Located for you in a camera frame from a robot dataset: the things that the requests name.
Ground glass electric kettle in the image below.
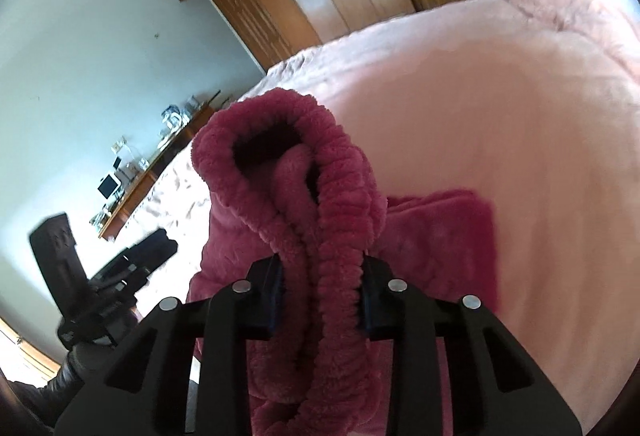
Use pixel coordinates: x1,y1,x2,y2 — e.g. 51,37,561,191
160,108,182,137

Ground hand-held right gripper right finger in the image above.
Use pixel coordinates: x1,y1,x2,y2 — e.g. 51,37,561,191
357,256,583,436

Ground pink duvet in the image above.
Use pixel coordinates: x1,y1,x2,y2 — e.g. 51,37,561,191
102,0,640,417

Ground brown wooden desk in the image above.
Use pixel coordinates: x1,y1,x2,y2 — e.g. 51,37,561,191
97,91,222,241

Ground small white monitor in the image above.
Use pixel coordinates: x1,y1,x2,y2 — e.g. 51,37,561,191
97,173,121,200

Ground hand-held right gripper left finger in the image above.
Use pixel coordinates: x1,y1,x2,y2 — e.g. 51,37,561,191
52,253,286,436

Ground person's left forearm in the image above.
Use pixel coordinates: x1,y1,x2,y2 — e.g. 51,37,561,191
7,346,101,429

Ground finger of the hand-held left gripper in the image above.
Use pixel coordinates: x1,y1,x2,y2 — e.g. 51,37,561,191
129,228,179,280

